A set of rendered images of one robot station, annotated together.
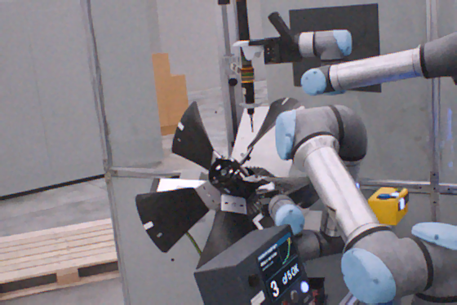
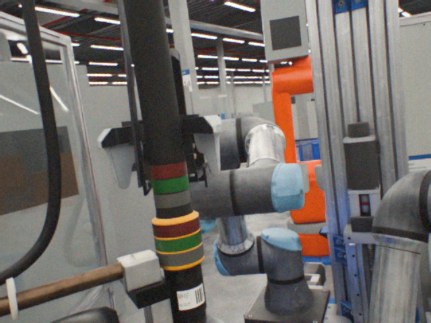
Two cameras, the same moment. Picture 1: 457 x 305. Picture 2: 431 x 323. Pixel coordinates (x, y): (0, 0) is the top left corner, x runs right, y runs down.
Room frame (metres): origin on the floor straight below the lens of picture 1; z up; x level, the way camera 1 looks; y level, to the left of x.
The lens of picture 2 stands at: (2.18, 0.41, 1.64)
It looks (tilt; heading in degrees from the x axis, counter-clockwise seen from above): 6 degrees down; 251
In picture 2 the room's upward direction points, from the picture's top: 8 degrees counter-clockwise
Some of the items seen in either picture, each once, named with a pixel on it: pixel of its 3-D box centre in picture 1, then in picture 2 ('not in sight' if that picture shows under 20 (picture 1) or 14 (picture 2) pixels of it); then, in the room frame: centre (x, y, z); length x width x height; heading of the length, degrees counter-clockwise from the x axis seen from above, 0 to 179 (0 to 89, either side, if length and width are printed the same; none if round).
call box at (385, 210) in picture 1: (388, 207); not in sight; (2.20, -0.40, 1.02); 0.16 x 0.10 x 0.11; 153
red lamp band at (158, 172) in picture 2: not in sight; (168, 169); (2.11, 0.06, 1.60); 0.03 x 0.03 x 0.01
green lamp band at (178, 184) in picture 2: not in sight; (170, 183); (2.11, 0.06, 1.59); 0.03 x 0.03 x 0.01
